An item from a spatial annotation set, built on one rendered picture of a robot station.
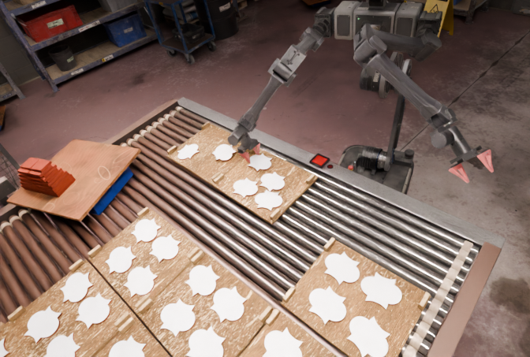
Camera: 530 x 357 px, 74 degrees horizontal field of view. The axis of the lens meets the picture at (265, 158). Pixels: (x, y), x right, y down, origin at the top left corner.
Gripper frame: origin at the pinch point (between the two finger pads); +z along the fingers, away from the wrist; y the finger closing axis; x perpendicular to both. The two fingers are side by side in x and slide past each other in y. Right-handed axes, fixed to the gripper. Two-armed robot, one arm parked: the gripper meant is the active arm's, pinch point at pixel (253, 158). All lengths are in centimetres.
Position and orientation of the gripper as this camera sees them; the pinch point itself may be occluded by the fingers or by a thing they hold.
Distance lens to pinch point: 190.7
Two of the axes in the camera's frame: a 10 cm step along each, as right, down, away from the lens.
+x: -6.5, -1.4, 7.5
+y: 6.7, -5.6, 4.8
